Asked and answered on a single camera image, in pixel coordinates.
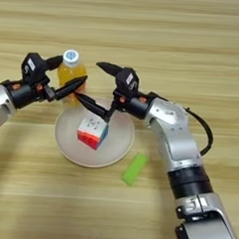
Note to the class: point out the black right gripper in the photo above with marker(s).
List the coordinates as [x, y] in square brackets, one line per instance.
[135, 104]

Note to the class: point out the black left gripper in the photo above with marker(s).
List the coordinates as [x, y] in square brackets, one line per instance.
[25, 95]

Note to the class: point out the orange juice bottle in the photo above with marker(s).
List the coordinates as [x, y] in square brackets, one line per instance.
[72, 71]

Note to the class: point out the multicoloured puzzle cube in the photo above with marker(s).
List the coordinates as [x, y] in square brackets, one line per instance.
[92, 133]

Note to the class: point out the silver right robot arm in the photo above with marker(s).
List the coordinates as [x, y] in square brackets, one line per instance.
[176, 137]

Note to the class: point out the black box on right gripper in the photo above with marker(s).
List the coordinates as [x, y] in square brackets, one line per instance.
[127, 82]

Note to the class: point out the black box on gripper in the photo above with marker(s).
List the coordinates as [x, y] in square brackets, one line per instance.
[127, 82]
[35, 67]

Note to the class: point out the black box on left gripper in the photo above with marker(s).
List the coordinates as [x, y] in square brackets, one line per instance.
[35, 67]

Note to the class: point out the beige round plate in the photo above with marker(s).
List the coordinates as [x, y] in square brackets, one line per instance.
[120, 141]

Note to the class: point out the green rectangular block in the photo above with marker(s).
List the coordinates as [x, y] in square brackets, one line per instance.
[134, 169]

